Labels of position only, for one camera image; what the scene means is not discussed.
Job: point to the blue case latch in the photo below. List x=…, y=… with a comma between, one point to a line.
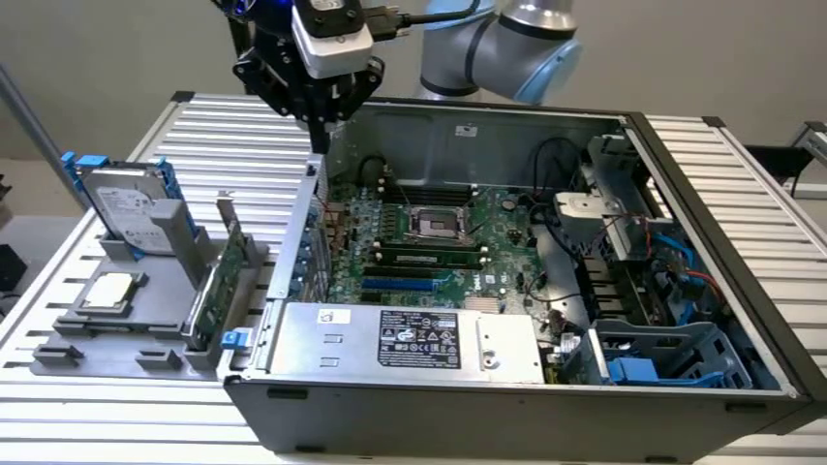
x=233, y=339

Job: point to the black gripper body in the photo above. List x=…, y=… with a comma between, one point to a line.
x=280, y=43

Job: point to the installed RAM stick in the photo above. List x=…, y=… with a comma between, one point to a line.
x=425, y=257

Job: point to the CPU socket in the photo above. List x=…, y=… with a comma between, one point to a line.
x=436, y=224

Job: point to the white case sticker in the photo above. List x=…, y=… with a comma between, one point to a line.
x=465, y=130

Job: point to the metal drive cage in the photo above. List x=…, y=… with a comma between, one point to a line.
x=613, y=194

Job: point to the grey blue disk bay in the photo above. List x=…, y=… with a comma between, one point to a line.
x=672, y=353

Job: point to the blue disk carrier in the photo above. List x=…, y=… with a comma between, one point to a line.
x=173, y=194

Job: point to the black box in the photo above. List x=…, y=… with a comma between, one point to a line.
x=12, y=266

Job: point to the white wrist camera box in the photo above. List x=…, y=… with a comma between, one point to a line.
x=332, y=43

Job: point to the silver hard disk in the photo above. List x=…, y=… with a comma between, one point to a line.
x=129, y=208

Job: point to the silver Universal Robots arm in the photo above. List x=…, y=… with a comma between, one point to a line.
x=516, y=48

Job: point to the silver CPU chip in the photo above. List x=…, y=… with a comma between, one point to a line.
x=115, y=289

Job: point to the grey aluminium post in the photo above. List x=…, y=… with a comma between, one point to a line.
x=28, y=116

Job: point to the silver power supply unit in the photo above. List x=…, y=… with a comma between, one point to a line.
x=400, y=339

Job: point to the green graphics card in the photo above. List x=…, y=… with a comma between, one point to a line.
x=223, y=286

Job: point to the blue expansion slot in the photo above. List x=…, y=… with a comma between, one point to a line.
x=400, y=283

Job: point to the black open PC case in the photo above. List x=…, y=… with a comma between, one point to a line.
x=516, y=416

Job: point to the green motherboard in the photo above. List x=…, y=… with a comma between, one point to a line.
x=504, y=242

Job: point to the black RAM slot bank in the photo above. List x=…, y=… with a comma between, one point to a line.
x=425, y=194

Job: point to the grey parts rack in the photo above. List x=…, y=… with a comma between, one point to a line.
x=148, y=310

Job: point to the aluminium profile frame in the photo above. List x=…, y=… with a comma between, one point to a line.
x=811, y=160

